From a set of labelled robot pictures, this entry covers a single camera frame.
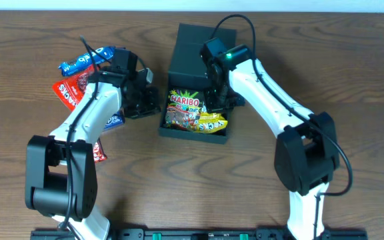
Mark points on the yellow snack bag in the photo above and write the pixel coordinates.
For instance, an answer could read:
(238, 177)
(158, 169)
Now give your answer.
(210, 123)

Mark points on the Haribo gummy bag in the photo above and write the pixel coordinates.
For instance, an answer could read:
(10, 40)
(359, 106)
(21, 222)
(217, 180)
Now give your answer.
(183, 109)

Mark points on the blue Oreo cookie pack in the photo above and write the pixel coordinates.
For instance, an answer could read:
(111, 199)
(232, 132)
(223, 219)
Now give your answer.
(100, 55)

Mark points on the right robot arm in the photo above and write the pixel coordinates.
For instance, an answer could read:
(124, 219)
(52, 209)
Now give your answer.
(306, 152)

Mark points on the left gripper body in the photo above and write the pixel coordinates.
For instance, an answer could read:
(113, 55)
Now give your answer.
(141, 102)

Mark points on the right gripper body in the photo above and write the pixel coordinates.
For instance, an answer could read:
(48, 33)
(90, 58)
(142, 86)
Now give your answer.
(216, 104)

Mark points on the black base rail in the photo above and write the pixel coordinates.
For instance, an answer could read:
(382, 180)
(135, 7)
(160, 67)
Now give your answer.
(258, 234)

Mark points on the red KitKat bar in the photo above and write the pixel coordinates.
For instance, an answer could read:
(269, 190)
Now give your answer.
(98, 152)

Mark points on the black box with lid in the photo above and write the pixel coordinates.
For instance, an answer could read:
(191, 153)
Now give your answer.
(187, 72)

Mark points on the red snack bag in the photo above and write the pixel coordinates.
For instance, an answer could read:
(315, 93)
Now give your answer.
(70, 90)

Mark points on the blue Eclipse mint box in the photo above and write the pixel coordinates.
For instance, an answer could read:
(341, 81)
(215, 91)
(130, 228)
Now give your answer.
(116, 120)

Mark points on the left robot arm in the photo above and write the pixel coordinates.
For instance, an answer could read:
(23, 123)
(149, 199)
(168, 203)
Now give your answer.
(60, 176)

